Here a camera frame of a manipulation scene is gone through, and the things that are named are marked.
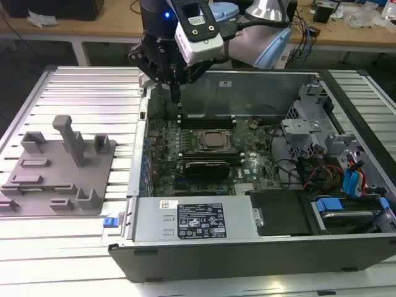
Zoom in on wooden desk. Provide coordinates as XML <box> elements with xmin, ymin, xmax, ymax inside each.
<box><xmin>0</xmin><ymin>0</ymin><xmax>396</xmax><ymax>67</ymax></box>

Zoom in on blue flat wire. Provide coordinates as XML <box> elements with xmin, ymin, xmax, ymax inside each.
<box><xmin>345</xmin><ymin>165</ymin><xmax>362</xmax><ymax>199</ymax></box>

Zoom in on grey parts rack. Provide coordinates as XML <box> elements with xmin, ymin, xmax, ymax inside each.
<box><xmin>0</xmin><ymin>114</ymin><xmax>119</xmax><ymax>217</ymax></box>

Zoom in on black camera cable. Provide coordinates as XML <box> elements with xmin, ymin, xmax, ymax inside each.
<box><xmin>218</xmin><ymin>17</ymin><xmax>290</xmax><ymax>41</ymax></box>

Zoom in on hard disk in blue carrier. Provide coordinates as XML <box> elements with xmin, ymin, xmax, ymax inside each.
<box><xmin>312</xmin><ymin>194</ymin><xmax>390</xmax><ymax>236</ymax></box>

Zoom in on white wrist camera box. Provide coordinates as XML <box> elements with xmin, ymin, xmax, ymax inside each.
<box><xmin>174</xmin><ymin>23</ymin><xmax>224</xmax><ymax>66</ymax></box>

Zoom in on yellow red wire bundle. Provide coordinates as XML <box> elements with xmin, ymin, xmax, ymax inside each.
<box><xmin>304</xmin><ymin>165</ymin><xmax>345</xmax><ymax>190</ymax></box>

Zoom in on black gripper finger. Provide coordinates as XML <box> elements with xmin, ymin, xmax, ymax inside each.
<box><xmin>174</xmin><ymin>58</ymin><xmax>215</xmax><ymax>103</ymax></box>
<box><xmin>127</xmin><ymin>42</ymin><xmax>176</xmax><ymax>103</ymax></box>

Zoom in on black plastic bay cover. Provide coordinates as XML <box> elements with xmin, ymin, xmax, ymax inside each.
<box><xmin>248</xmin><ymin>191</ymin><xmax>314</xmax><ymax>238</ymax></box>

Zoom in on grey power supply unit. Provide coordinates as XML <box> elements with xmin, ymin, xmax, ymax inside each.
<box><xmin>132</xmin><ymin>196</ymin><xmax>258</xmax><ymax>244</ymax></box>

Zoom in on green motherboard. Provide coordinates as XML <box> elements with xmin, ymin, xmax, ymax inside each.
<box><xmin>145</xmin><ymin>89</ymin><xmax>298</xmax><ymax>197</ymax></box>

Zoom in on black box on desk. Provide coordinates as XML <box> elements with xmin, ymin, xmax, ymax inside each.
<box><xmin>6</xmin><ymin>0</ymin><xmax>105</xmax><ymax>22</ymax></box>

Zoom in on black graphics card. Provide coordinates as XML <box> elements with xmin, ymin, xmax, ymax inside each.
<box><xmin>184</xmin><ymin>160</ymin><xmax>231</xmax><ymax>181</ymax></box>

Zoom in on open PC case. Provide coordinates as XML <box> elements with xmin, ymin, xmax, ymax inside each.
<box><xmin>101</xmin><ymin>67</ymin><xmax>396</xmax><ymax>284</ymax></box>

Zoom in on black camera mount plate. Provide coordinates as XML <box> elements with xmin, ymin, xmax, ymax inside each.
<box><xmin>179</xmin><ymin>0</ymin><xmax>219</xmax><ymax>43</ymax></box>

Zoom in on silver CPU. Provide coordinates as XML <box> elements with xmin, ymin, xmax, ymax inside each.
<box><xmin>202</xmin><ymin>131</ymin><xmax>226</xmax><ymax>147</ymax></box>

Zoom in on metal CPU socket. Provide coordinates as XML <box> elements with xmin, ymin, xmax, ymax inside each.
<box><xmin>195</xmin><ymin>127</ymin><xmax>235</xmax><ymax>152</ymax></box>

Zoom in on black rating label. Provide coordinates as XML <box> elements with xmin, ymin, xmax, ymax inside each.
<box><xmin>176</xmin><ymin>202</ymin><xmax>228</xmax><ymax>239</ymax></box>

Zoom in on clear plastic bags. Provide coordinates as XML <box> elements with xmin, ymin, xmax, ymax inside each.
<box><xmin>344</xmin><ymin>4</ymin><xmax>396</xmax><ymax>32</ymax></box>

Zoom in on grey metal drive cage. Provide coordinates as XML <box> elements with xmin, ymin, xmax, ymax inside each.
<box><xmin>280</xmin><ymin>82</ymin><xmax>335</xmax><ymax>161</ymax></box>

